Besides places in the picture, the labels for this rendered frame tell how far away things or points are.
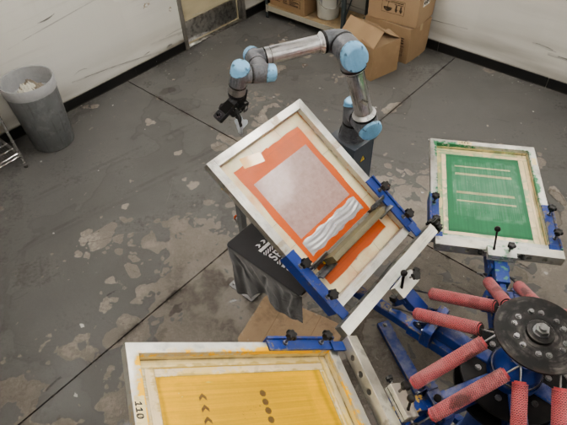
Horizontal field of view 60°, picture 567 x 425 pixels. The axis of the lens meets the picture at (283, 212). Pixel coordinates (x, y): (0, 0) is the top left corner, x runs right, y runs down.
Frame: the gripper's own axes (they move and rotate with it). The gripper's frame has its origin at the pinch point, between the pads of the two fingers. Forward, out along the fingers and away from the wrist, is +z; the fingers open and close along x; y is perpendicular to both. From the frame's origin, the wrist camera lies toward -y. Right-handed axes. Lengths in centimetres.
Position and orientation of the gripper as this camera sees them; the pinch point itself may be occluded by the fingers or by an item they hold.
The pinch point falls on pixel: (229, 126)
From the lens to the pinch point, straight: 227.0
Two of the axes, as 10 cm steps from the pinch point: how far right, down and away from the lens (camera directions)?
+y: 6.6, -5.6, 5.0
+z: -1.9, 5.2, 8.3
